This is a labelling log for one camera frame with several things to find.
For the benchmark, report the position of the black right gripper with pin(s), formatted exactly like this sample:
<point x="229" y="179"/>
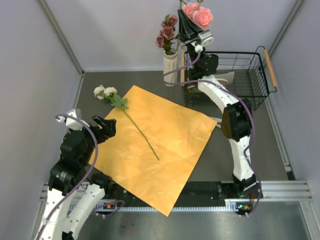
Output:
<point x="188" y="30"/>

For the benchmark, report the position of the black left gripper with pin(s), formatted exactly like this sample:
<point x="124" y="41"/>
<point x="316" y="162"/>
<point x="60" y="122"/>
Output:
<point x="108" y="129"/>

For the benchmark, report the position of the pink rose stem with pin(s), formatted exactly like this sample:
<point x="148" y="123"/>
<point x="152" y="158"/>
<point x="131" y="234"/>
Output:
<point x="200" y="15"/>

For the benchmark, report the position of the dusty mauve rose stem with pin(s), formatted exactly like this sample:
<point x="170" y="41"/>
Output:
<point x="167" y="39"/>

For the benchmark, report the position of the white rose stem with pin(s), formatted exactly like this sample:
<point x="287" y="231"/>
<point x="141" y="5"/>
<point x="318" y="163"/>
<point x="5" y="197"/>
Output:
<point x="110" y="95"/>

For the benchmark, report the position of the orange wrapping paper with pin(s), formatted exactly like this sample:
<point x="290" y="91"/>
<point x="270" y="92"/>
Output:
<point x="177" y="134"/>

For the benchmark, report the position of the white printed ribbon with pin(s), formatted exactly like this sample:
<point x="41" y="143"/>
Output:
<point x="218" y="121"/>

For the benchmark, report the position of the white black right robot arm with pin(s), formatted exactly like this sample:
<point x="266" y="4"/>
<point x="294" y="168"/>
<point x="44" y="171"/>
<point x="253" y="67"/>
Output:
<point x="237" y="120"/>

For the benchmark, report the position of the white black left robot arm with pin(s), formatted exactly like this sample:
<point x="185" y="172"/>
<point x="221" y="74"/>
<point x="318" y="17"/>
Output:
<point x="73" y="192"/>

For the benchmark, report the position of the white ribbed ceramic vase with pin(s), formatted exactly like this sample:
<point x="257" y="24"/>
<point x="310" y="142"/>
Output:
<point x="170" y="63"/>

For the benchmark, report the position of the teal round plate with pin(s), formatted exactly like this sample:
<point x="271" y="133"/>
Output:
<point x="195" y="91"/>

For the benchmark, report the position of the beige round plate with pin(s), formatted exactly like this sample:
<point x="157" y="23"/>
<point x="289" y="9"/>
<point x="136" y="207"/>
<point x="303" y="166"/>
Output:
<point x="192" y="86"/>

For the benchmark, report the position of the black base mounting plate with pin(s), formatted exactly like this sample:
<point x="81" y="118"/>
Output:
<point x="218" y="190"/>

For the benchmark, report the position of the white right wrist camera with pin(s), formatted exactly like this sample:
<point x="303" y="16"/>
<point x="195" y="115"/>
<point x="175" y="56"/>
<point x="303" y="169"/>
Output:
<point x="204" y="39"/>

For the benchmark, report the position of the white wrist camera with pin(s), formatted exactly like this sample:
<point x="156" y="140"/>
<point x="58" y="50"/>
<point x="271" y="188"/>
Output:
<point x="204" y="39"/>
<point x="70" y="122"/>

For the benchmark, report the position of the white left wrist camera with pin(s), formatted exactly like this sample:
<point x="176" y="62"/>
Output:
<point x="70" y="122"/>

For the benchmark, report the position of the black wire dish basket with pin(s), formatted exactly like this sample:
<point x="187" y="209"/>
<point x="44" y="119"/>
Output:
<point x="250" y="80"/>

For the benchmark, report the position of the grey slotted cable duct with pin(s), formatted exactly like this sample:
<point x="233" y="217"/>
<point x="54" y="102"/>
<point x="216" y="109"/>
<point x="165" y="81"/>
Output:
<point x="228" y="206"/>

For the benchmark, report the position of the aluminium frame rail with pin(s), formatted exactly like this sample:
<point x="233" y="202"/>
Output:
<point x="286" y="191"/>

